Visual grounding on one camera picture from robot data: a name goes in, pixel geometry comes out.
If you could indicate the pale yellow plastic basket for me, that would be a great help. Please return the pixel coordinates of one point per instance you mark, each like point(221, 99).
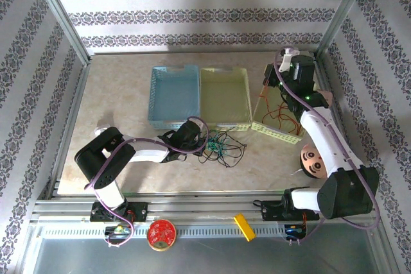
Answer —
point(224, 94)
point(276, 134)

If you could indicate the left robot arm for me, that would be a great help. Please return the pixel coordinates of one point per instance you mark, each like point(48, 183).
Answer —
point(96, 155)

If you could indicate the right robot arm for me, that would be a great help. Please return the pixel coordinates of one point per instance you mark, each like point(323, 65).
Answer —
point(343, 197)

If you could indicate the pink plush toy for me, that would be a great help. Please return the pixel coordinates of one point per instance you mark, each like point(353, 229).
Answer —
point(328, 97)

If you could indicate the blue plastic basket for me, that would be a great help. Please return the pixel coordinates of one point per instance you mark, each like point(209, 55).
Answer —
point(173, 94)

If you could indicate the yellow rectangular block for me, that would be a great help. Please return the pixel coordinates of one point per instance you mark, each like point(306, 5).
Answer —
point(244, 226)

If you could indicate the round red tin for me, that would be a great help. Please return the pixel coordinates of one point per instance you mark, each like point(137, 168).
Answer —
point(161, 234)

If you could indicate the small white scrap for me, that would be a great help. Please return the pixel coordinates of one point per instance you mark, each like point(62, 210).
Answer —
point(295, 173)

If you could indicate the small electronics board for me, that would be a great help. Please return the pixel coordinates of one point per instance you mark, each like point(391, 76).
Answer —
point(295, 231)
point(118, 230)

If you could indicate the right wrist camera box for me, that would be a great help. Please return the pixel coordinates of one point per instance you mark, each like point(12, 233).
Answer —
point(285, 62)

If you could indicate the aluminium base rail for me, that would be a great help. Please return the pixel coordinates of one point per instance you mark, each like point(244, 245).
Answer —
point(205, 206)

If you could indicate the aluminium side rail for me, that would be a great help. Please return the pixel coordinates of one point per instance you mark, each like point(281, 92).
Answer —
point(74, 107)
point(340, 126)

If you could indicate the aluminium frame post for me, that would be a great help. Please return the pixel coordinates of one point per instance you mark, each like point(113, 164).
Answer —
point(340, 14)
point(64, 20)

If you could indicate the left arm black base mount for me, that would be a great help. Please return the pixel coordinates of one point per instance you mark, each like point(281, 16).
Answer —
point(139, 211)

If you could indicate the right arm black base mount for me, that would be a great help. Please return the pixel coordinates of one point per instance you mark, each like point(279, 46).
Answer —
point(273, 211)

